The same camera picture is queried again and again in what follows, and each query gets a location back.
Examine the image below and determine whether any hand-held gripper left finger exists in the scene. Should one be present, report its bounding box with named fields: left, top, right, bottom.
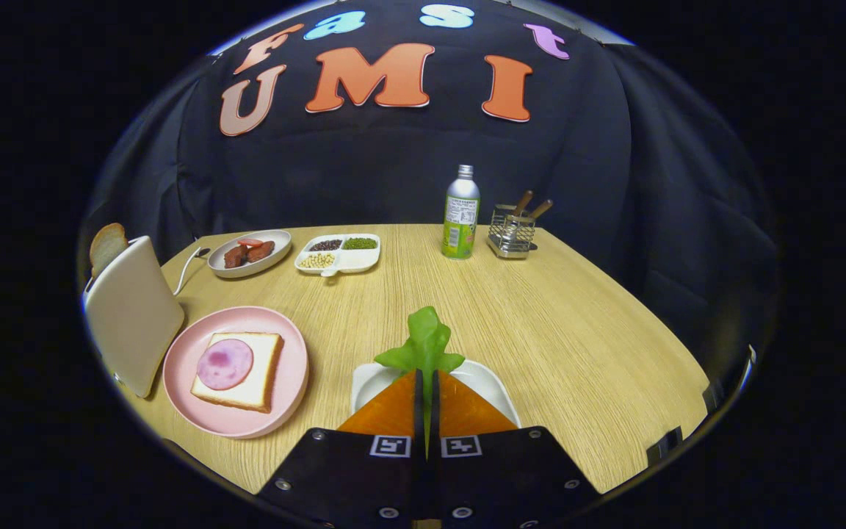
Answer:
left=256, top=370, right=427, bottom=529

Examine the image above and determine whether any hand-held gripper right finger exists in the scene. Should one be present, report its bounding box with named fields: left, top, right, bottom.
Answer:
left=427, top=371, right=601, bottom=529

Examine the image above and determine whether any green lettuce leaf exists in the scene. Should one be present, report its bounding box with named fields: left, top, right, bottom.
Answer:
left=374, top=306, right=466, bottom=456

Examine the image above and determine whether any toasted bread slice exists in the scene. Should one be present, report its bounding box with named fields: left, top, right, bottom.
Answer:
left=90, top=223, right=129, bottom=278

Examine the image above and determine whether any white square plate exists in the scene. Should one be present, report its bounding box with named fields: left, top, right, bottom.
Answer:
left=350, top=360, right=521, bottom=427

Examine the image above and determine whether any white bread slice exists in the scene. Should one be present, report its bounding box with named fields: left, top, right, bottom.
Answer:
left=190, top=332, right=284, bottom=414

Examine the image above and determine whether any pink ham slice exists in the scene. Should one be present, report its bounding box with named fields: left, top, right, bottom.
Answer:
left=196, top=339, right=254, bottom=391

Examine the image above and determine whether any pink round plate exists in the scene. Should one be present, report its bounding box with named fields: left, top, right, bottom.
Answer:
left=163, top=306, right=310, bottom=439

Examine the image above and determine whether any white divided bean tray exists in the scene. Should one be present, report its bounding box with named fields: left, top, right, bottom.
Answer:
left=294, top=234, right=381, bottom=277

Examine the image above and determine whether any grey round plate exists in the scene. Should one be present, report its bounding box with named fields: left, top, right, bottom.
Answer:
left=207, top=229, right=293, bottom=278

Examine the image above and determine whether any silver green drink bottle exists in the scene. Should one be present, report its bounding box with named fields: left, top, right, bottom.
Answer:
left=442, top=165, right=480, bottom=259

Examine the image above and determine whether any white toaster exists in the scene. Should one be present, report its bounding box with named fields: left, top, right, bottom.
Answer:
left=84, top=235, right=186, bottom=399

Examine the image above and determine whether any black backdrop cloth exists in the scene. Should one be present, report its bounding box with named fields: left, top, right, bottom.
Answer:
left=78, top=0, right=784, bottom=412

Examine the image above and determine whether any wire mesh utensil holder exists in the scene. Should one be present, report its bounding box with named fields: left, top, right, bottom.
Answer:
left=488, top=204, right=538, bottom=259

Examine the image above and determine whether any white toaster cable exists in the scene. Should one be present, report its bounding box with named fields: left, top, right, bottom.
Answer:
left=173, top=246, right=211, bottom=296

